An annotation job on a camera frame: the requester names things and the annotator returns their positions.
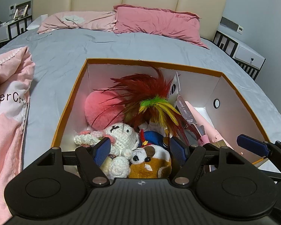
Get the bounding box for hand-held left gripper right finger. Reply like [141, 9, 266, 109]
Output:
[170, 137, 254, 186]

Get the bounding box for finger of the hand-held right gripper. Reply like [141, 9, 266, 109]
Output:
[255, 166, 281, 182]
[236, 134, 281, 167]

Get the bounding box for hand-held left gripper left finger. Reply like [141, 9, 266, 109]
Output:
[31, 137, 111, 187]

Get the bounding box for white crochet bunny doll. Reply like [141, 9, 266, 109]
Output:
[74, 122, 141, 179]

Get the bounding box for brown dog plush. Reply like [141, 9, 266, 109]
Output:
[128, 129, 172, 179]

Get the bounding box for orange cardboard box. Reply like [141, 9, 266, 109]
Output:
[51, 58, 271, 167]

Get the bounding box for pink peach plush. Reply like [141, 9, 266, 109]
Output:
[84, 91, 132, 132]

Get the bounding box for maroon box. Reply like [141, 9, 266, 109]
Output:
[176, 94, 198, 127]

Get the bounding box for long pink device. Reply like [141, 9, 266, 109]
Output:
[184, 101, 225, 147]

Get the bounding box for red feather toy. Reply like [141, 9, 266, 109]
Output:
[94, 61, 200, 141]

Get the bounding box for white black nightstand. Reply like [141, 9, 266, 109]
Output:
[0, 15, 33, 46]
[212, 30, 266, 81]

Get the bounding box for pink quilt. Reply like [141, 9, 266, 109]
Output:
[0, 46, 35, 221]

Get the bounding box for bed with grey sheet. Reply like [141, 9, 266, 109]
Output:
[0, 23, 281, 169]

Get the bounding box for dark pink pillow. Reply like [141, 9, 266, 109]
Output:
[113, 4, 210, 50]

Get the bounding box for light pink pillow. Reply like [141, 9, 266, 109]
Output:
[37, 11, 116, 33]

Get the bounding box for grey wall panel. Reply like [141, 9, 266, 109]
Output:
[220, 16, 238, 30]

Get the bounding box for photo frame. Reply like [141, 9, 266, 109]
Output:
[13, 3, 29, 19]

